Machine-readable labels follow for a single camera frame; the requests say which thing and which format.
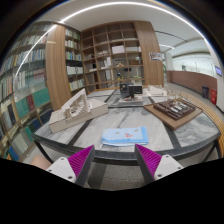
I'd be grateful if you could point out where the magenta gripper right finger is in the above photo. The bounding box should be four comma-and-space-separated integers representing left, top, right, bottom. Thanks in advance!
135, 144, 183, 184

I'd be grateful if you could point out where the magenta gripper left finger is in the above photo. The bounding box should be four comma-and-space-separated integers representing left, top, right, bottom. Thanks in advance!
47, 145, 95, 187

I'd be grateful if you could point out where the light blue towel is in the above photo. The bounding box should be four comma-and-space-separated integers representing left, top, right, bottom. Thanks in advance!
101, 127, 149, 147

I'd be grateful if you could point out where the white architectural building model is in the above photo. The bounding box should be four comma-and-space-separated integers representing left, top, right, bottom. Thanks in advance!
49, 89, 108, 133

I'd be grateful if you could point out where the small white model at back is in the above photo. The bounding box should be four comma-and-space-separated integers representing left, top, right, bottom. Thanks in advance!
148, 85, 167, 96

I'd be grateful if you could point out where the black box model on base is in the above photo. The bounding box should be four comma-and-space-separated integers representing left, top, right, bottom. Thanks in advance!
118, 82, 143, 106

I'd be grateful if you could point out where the left bookshelf with books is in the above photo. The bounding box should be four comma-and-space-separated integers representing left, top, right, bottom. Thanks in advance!
0, 22, 53, 161

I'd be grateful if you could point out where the dark blue bin at right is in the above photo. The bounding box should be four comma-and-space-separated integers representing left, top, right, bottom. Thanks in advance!
202, 86, 209, 99

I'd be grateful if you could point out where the red bin at right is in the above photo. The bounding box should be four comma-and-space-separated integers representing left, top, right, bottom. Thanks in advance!
211, 88, 217, 105

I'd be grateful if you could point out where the framed picture on shelf side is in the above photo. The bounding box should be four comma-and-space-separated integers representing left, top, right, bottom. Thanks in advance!
149, 52, 162, 61

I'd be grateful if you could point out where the wall screen at right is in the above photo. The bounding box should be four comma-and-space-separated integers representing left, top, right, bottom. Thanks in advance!
215, 66, 222, 76

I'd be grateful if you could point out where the wooden bookshelf wall unit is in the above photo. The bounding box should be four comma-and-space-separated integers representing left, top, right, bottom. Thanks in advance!
46, 21, 164, 110

